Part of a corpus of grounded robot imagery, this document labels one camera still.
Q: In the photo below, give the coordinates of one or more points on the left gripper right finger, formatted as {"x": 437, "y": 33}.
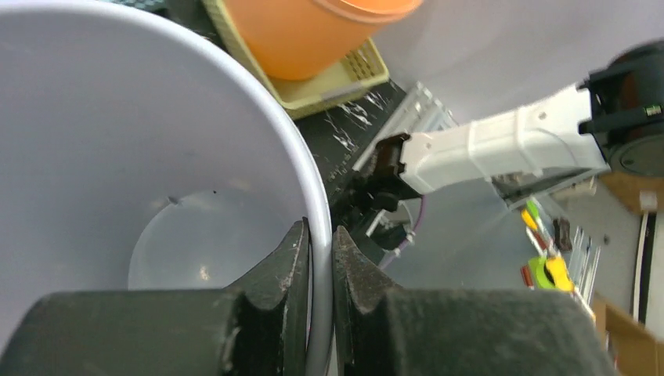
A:
{"x": 382, "y": 328}

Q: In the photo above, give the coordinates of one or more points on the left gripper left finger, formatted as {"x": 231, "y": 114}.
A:
{"x": 255, "y": 326}

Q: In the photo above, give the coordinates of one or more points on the light grey plastic bucket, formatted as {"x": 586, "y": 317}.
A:
{"x": 110, "y": 114}

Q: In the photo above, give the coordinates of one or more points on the orange plastic bucket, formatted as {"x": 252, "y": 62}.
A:
{"x": 295, "y": 40}

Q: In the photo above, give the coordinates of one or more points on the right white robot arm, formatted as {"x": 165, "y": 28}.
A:
{"x": 613, "y": 119}

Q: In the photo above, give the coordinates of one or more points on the yellow plastic basket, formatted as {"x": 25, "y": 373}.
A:
{"x": 348, "y": 79}

